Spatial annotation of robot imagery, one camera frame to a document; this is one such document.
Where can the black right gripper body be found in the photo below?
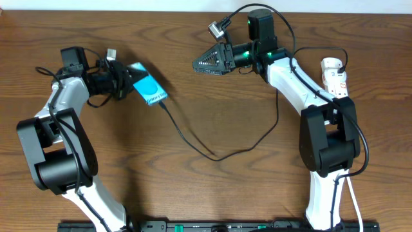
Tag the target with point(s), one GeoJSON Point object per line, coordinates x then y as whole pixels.
{"type": "Point", "coordinates": [230, 53]}

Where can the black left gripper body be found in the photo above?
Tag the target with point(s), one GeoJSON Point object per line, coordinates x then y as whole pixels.
{"type": "Point", "coordinates": [120, 84]}

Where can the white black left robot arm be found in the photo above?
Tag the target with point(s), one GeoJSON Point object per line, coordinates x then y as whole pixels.
{"type": "Point", "coordinates": [58, 152]}

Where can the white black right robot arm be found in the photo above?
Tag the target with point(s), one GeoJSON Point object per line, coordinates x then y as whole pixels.
{"type": "Point", "coordinates": [328, 138]}

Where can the white USB charger adapter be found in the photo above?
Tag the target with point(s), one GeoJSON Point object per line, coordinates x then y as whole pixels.
{"type": "Point", "coordinates": [332, 76]}

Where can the white power strip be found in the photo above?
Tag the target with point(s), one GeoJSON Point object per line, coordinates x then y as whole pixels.
{"type": "Point", "coordinates": [339, 90]}

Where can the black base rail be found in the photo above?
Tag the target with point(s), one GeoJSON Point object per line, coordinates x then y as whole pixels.
{"type": "Point", "coordinates": [278, 225]}

